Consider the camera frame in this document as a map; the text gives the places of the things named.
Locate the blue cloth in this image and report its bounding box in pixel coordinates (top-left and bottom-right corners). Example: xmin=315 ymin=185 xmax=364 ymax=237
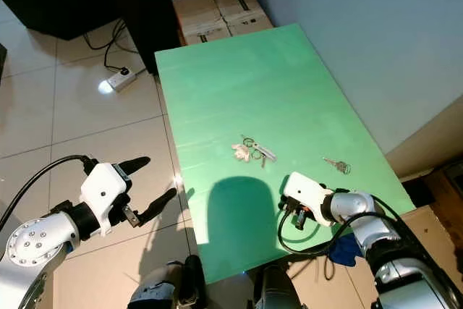
xmin=328 ymin=233 xmax=362 ymax=266

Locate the single silver key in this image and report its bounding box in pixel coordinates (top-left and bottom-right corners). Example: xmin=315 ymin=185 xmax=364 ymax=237
xmin=323 ymin=156 xmax=352 ymax=175

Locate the robot left leg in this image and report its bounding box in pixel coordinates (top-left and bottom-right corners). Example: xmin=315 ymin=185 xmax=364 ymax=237
xmin=130 ymin=255 xmax=207 ymax=309

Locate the key bunch with white charm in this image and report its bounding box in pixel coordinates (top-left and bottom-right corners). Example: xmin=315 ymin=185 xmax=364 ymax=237
xmin=230 ymin=134 xmax=277 ymax=167

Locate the white power strip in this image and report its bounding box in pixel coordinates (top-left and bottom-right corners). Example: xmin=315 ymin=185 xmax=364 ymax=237
xmin=107 ymin=68 xmax=138 ymax=93

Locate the green table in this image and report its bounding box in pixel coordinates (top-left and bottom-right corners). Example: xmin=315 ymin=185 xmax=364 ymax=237
xmin=154 ymin=23 xmax=416 ymax=285

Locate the black cabinet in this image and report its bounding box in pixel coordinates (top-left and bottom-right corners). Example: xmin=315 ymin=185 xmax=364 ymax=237
xmin=105 ymin=0 xmax=250 ymax=75

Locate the dark brown storage box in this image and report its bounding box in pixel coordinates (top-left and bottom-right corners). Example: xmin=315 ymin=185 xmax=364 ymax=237
xmin=402 ymin=164 xmax=463 ymax=252

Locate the black speaker box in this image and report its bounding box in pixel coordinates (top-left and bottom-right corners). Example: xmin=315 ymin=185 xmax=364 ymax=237
xmin=0 ymin=0 xmax=116 ymax=41

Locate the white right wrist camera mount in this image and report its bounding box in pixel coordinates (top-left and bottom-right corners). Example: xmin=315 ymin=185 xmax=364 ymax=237
xmin=282 ymin=172 xmax=337 ymax=227

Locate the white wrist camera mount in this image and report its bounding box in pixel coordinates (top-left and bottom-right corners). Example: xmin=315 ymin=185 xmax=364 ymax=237
xmin=282 ymin=172 xmax=337 ymax=227
xmin=80 ymin=162 xmax=132 ymax=234

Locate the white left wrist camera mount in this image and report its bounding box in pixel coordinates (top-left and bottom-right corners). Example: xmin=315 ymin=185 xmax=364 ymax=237
xmin=80 ymin=162 xmax=132 ymax=234

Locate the black power cable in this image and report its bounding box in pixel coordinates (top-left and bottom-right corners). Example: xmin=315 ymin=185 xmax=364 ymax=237
xmin=83 ymin=20 xmax=149 ymax=75

